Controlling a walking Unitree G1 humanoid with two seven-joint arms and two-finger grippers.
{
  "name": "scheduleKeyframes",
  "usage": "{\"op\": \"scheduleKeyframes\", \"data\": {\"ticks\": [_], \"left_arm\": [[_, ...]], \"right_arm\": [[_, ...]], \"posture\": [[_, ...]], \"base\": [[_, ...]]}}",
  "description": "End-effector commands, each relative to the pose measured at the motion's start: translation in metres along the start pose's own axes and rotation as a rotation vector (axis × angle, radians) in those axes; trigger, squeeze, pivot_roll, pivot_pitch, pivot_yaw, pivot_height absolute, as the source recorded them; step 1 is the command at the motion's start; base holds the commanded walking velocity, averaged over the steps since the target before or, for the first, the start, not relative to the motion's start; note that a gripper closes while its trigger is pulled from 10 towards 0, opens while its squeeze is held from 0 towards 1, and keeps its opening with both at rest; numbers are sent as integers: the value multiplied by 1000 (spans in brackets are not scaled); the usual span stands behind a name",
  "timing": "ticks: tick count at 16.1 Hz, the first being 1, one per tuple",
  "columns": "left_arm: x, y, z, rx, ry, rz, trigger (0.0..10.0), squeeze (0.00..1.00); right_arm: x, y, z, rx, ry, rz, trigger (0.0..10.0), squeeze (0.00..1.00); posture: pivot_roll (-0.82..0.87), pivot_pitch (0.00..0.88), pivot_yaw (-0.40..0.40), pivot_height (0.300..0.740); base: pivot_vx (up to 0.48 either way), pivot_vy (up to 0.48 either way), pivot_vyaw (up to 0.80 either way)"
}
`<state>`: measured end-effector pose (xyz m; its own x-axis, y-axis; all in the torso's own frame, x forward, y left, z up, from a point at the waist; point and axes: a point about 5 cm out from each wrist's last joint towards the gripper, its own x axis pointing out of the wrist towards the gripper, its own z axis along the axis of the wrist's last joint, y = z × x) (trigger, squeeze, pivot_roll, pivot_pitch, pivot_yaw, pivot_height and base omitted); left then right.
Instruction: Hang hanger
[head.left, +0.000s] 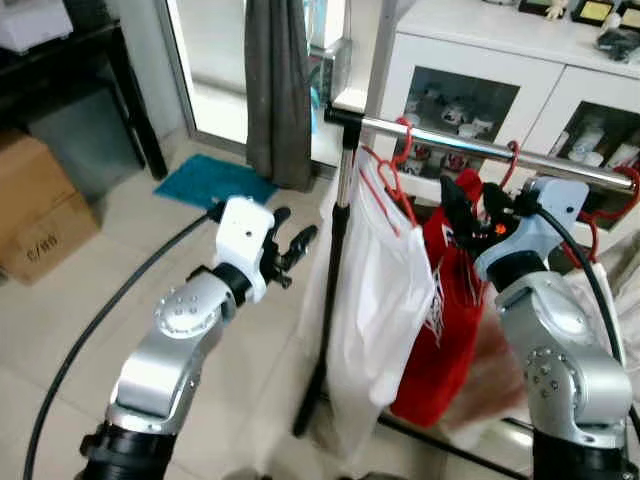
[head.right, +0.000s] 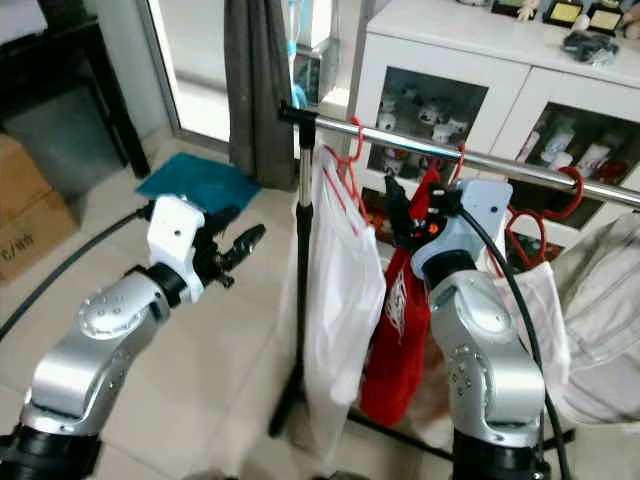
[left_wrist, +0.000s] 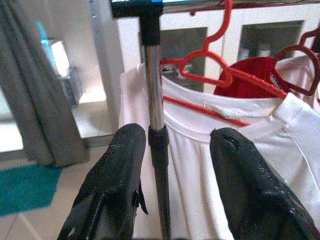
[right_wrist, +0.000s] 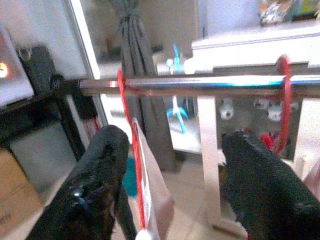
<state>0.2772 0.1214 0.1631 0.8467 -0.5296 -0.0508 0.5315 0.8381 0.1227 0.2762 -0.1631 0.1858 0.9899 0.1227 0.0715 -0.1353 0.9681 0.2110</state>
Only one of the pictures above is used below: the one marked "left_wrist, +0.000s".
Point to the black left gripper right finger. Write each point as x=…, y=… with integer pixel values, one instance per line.
x=255, y=190

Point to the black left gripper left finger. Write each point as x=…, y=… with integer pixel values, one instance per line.
x=110, y=180

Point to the dark red plastic hanger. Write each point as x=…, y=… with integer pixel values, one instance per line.
x=292, y=48

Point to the white top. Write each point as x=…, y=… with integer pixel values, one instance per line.
x=195, y=162

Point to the teal floor mat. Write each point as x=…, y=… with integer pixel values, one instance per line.
x=25, y=187

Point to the chrome clothes rack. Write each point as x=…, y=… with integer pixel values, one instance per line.
x=153, y=87

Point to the red garment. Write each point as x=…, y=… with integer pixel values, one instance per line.
x=250, y=80

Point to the grey curtain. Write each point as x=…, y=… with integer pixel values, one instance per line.
x=30, y=100

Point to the white garment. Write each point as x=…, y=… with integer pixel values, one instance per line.
x=297, y=72

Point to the white glass-door cabinet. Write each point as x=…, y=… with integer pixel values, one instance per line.
x=270, y=15

